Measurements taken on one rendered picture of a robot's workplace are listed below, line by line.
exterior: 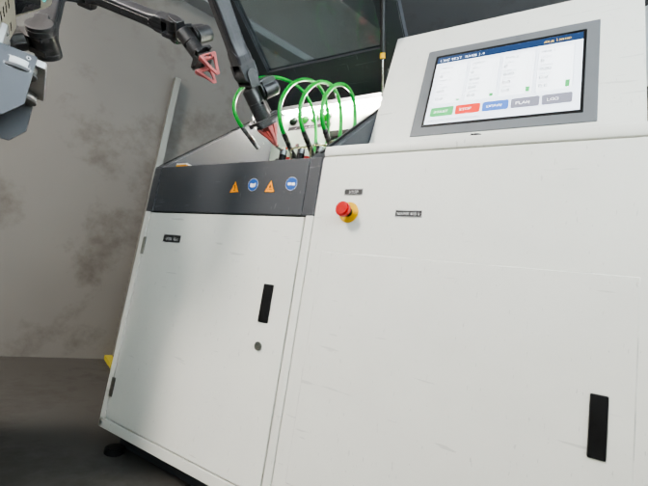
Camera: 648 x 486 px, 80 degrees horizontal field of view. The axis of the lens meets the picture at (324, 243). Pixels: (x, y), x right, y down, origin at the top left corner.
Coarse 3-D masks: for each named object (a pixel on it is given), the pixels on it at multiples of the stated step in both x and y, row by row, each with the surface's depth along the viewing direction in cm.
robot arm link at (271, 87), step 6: (252, 72) 125; (252, 78) 126; (258, 78) 132; (264, 78) 131; (270, 78) 133; (240, 84) 131; (246, 84) 130; (252, 84) 126; (258, 84) 128; (264, 84) 132; (270, 84) 133; (276, 84) 134; (264, 90) 132; (270, 90) 133; (276, 90) 135; (270, 96) 135
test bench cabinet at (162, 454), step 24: (312, 216) 99; (120, 336) 128; (288, 336) 96; (288, 360) 94; (120, 432) 119; (144, 456) 122; (168, 456) 107; (192, 480) 110; (216, 480) 98; (264, 480) 91
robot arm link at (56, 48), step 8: (24, 32) 116; (32, 40) 117; (40, 40) 116; (48, 40) 117; (56, 40) 120; (32, 48) 119; (40, 48) 118; (48, 48) 119; (56, 48) 121; (48, 56) 120
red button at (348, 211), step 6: (342, 204) 91; (348, 204) 90; (354, 204) 93; (336, 210) 92; (342, 210) 90; (348, 210) 90; (354, 210) 93; (342, 216) 91; (348, 216) 94; (354, 216) 93; (348, 222) 93
